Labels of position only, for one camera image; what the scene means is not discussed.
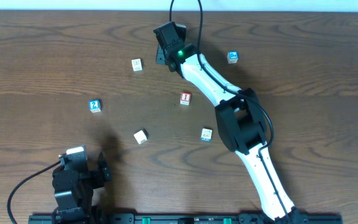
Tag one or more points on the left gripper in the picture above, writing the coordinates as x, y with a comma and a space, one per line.
103, 172

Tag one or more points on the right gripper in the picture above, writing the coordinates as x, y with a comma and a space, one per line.
160, 58

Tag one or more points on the red letter I block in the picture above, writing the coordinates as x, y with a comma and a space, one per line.
185, 98

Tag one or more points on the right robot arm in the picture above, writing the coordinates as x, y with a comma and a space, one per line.
241, 122

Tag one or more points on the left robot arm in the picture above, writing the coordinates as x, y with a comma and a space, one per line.
74, 185

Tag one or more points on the white block upper left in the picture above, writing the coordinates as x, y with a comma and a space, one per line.
137, 64

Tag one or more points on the white block green B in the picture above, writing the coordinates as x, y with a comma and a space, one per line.
141, 136

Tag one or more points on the blue number 2 block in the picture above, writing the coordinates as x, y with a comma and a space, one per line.
94, 106

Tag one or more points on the blue picture block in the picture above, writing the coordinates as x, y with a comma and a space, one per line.
232, 57

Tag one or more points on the white block blue bottom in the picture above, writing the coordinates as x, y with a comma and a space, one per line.
206, 134

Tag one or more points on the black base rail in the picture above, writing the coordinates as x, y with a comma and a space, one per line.
243, 218

